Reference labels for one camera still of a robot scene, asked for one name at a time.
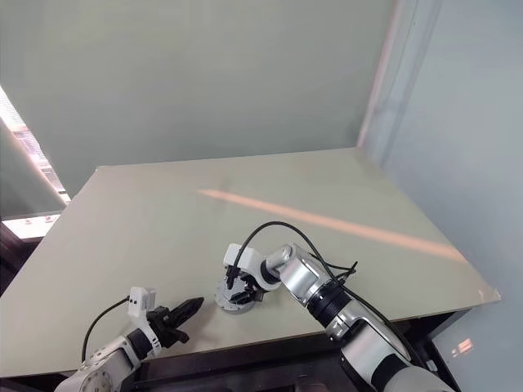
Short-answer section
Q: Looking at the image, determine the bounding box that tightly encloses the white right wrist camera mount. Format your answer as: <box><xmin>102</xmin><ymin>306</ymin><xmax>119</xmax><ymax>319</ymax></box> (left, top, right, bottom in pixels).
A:
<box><xmin>222</xmin><ymin>243</ymin><xmax>279</xmax><ymax>293</ymax></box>

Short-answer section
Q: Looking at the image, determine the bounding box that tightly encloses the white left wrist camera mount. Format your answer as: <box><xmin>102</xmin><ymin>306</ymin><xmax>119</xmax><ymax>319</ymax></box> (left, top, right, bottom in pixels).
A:
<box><xmin>127</xmin><ymin>286</ymin><xmax>160</xmax><ymax>349</ymax></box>

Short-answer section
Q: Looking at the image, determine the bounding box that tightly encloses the bright window strip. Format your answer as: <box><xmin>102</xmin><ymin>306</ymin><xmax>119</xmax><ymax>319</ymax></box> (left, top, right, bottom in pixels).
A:
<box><xmin>0</xmin><ymin>83</ymin><xmax>73</xmax><ymax>214</ymax></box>

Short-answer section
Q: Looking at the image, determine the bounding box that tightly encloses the dark wooden cabinet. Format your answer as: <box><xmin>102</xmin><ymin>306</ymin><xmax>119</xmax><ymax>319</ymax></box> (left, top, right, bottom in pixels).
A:
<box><xmin>0</xmin><ymin>224</ymin><xmax>42</xmax><ymax>287</ymax></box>

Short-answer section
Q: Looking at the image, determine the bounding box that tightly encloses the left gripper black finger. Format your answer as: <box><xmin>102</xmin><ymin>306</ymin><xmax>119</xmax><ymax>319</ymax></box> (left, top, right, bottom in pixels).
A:
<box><xmin>174</xmin><ymin>305</ymin><xmax>203</xmax><ymax>328</ymax></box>
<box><xmin>170</xmin><ymin>296</ymin><xmax>205</xmax><ymax>319</ymax></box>

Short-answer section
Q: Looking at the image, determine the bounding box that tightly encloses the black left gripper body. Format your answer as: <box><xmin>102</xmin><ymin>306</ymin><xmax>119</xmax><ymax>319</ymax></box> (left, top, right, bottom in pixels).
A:
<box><xmin>145</xmin><ymin>304</ymin><xmax>190</xmax><ymax>349</ymax></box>

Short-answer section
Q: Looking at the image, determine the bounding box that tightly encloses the dark table frame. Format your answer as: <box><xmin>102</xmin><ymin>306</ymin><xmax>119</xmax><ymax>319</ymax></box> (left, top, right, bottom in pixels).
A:
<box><xmin>0</xmin><ymin>312</ymin><xmax>475</xmax><ymax>392</ymax></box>

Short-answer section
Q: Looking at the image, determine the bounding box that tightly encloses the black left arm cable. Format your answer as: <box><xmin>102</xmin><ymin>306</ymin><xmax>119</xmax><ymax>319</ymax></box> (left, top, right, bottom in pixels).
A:
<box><xmin>81</xmin><ymin>296</ymin><xmax>132</xmax><ymax>363</ymax></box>

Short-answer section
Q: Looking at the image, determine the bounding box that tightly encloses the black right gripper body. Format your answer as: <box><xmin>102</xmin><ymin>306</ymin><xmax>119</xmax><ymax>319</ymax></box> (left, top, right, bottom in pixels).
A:
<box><xmin>226</xmin><ymin>265</ymin><xmax>265</xmax><ymax>303</ymax></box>

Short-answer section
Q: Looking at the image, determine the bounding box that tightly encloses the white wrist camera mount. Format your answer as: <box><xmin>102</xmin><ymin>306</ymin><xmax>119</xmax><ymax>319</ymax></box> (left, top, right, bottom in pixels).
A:
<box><xmin>222</xmin><ymin>243</ymin><xmax>279</xmax><ymax>293</ymax></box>
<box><xmin>127</xmin><ymin>286</ymin><xmax>160</xmax><ymax>349</ymax></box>

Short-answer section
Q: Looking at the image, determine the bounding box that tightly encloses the grey round motor end cap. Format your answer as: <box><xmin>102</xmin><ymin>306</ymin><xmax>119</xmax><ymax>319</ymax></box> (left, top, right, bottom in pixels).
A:
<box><xmin>215</xmin><ymin>277</ymin><xmax>262</xmax><ymax>310</ymax></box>

